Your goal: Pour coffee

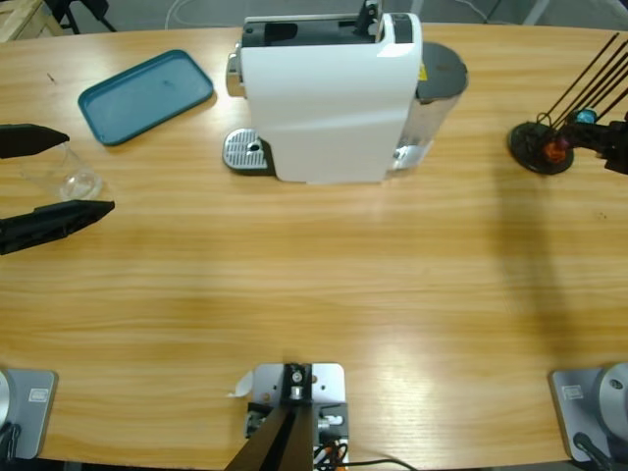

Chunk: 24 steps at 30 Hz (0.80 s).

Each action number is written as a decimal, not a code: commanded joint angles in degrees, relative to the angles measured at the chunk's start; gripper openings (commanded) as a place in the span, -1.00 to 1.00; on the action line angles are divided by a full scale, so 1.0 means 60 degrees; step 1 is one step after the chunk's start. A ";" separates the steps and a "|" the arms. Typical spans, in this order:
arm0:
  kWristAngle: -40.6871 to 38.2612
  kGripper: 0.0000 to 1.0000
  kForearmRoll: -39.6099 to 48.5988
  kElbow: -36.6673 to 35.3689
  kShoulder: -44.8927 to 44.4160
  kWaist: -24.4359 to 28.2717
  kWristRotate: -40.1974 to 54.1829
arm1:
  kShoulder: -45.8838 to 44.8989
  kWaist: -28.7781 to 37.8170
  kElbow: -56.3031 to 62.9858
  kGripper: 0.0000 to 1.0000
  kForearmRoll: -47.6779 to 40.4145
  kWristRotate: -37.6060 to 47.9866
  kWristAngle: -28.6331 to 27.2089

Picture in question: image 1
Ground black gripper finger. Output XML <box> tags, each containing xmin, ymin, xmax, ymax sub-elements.
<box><xmin>602</xmin><ymin>146</ymin><xmax>628</xmax><ymax>176</ymax></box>
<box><xmin>0</xmin><ymin>123</ymin><xmax>70</xmax><ymax>159</ymax></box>
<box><xmin>0</xmin><ymin>198</ymin><xmax>117</xmax><ymax>256</ymax></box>
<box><xmin>563</xmin><ymin>121</ymin><xmax>628</xmax><ymax>148</ymax></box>

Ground clear glass cup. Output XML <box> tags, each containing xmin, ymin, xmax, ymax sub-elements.
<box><xmin>19</xmin><ymin>141</ymin><xmax>105</xmax><ymax>201</ymax></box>

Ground grey coffee machine lever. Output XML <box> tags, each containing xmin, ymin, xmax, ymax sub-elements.
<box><xmin>353</xmin><ymin>0</ymin><xmax>383</xmax><ymax>38</ymax></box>

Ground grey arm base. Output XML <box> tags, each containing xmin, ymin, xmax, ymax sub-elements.
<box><xmin>548</xmin><ymin>361</ymin><xmax>628</xmax><ymax>462</ymax></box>
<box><xmin>0</xmin><ymin>367</ymin><xmax>59</xmax><ymax>460</ymax></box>

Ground orange coffee capsule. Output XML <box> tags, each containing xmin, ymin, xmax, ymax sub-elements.
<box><xmin>543</xmin><ymin>142</ymin><xmax>568</xmax><ymax>166</ymax></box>

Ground white capsule coffee machine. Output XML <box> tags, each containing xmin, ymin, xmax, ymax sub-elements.
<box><xmin>223</xmin><ymin>13</ymin><xmax>424</xmax><ymax>186</ymax></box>

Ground black capsule holder with rods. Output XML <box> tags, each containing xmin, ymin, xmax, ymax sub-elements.
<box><xmin>507</xmin><ymin>31</ymin><xmax>628</xmax><ymax>177</ymax></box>

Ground teal plastic tray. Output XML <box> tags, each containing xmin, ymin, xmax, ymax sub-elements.
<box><xmin>77</xmin><ymin>48</ymin><xmax>216</xmax><ymax>147</ymax></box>

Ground black chair legs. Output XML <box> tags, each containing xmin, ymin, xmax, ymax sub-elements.
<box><xmin>46</xmin><ymin>0</ymin><xmax>119</xmax><ymax>35</ymax></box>

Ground grey metal leg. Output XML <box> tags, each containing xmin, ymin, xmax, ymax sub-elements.
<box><xmin>519</xmin><ymin>0</ymin><xmax>551</xmax><ymax>26</ymax></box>

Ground clear water tank black lid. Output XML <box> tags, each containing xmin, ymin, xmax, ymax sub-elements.
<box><xmin>392</xmin><ymin>41</ymin><xmax>470</xmax><ymax>173</ymax></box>

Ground white paper tag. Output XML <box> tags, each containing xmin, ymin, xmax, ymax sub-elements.
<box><xmin>225</xmin><ymin>370</ymin><xmax>255</xmax><ymax>398</ymax></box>

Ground white cable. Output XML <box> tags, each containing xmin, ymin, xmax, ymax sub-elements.
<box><xmin>164</xmin><ymin>0</ymin><xmax>246</xmax><ymax>28</ymax></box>

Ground black base cable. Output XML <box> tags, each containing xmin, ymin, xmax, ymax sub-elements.
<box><xmin>572</xmin><ymin>431</ymin><xmax>614</xmax><ymax>471</ymax></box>
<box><xmin>0</xmin><ymin>422</ymin><xmax>24</xmax><ymax>462</ymax></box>

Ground black mount post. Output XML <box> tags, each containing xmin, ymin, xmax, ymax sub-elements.
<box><xmin>225</xmin><ymin>362</ymin><xmax>315</xmax><ymax>471</ymax></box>

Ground white mount block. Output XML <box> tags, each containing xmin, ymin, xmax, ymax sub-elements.
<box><xmin>244</xmin><ymin>361</ymin><xmax>350</xmax><ymax>465</ymax></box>

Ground orange wires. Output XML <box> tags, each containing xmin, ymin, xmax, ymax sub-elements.
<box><xmin>313</xmin><ymin>439</ymin><xmax>349</xmax><ymax>466</ymax></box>

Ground thin black cable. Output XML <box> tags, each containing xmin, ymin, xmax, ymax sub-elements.
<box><xmin>342</xmin><ymin>458</ymin><xmax>418</xmax><ymax>471</ymax></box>

